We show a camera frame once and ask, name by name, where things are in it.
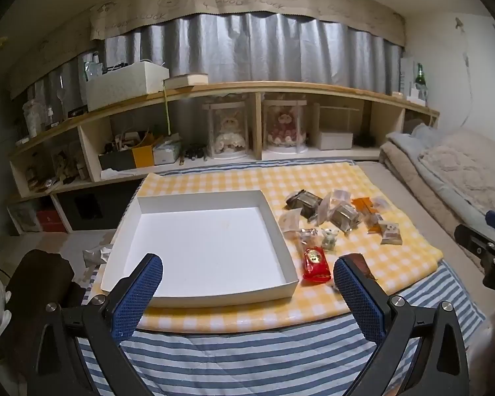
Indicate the crumpled plastic bag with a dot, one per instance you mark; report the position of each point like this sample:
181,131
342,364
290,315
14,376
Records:
99,254

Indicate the white carton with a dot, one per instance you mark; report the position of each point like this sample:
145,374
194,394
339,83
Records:
407,74

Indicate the thick book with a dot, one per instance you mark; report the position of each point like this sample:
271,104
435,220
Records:
187,79

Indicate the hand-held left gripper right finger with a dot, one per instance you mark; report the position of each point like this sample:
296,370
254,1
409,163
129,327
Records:
357,297

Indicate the long orange snack packet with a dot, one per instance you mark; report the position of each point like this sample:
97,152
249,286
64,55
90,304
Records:
362,205

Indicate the pile of dark small tools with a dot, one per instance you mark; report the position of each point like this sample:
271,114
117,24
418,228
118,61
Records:
194,152

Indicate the red box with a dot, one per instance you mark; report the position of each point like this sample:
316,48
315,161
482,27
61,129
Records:
49,219

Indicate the dark brown cloth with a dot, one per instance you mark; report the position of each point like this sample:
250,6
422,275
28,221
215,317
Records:
37,280

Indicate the red dress doll in case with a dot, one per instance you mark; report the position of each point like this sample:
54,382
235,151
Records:
284,130

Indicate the yellow hanging ribbon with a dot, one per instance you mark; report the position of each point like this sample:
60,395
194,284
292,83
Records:
168,107

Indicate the assorted small items pile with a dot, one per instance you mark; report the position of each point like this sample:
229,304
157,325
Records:
128,140

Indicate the white storage box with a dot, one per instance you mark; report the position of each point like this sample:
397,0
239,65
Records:
123,84

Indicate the grey curtain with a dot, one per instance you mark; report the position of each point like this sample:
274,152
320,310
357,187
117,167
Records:
272,49

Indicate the dark brown snack packet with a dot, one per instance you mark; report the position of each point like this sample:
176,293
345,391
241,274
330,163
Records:
365,268

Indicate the white framed picture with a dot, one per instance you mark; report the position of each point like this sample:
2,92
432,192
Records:
24,218

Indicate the yellow checkered cloth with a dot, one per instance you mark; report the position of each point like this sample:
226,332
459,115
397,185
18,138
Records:
239,181

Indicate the wooden craft clutter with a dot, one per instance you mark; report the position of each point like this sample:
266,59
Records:
57,169

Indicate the dark cake packet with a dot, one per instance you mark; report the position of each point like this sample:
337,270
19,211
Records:
345,216
301,202

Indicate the white cardboard box tray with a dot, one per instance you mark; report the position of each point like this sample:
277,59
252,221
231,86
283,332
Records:
206,247

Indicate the small white box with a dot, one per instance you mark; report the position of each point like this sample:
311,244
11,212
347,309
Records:
334,141

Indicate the tan folded blanket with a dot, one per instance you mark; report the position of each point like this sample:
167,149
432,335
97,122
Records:
398,152

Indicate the fried stick snack packet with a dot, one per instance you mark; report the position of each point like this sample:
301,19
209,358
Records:
374,222

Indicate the white bear print cookie packet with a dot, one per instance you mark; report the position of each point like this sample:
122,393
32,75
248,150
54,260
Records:
390,233

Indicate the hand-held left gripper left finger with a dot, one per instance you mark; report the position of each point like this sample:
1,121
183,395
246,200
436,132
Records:
138,293

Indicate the yellow cardboard box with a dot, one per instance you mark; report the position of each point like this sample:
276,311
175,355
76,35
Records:
142,156

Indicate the green leaf print candy packet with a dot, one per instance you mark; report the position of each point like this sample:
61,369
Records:
329,239

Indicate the grey quilt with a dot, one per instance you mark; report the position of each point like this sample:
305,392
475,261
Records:
441,189

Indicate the wooden shelf unit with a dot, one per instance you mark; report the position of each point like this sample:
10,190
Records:
231,87

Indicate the clear glass bottle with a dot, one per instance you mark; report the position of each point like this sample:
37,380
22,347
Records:
93,66

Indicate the tissue box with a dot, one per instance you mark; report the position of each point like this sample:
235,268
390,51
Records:
167,154

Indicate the wooden rack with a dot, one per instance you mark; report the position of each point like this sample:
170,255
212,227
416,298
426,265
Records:
338,111

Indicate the clear dark candy packet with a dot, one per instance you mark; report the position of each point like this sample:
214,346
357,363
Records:
309,237

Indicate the black cabinet panel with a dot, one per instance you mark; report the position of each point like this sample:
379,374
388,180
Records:
84,210

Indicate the clear plastic jar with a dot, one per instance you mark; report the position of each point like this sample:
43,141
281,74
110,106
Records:
33,117

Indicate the black fuzzy item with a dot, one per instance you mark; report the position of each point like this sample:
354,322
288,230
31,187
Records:
366,140

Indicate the white paper sheet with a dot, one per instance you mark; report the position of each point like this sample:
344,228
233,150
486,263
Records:
117,173

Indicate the clear round cookie packet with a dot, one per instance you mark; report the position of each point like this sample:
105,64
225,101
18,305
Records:
291,220

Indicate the red snack packet gold label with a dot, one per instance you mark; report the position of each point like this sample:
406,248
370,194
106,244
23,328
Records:
315,264

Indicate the cream dress doll in case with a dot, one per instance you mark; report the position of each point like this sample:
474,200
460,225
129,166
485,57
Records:
229,132

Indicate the dark green box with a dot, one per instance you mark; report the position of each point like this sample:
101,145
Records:
115,160

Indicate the green glass bottle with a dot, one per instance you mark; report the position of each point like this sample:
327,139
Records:
419,76

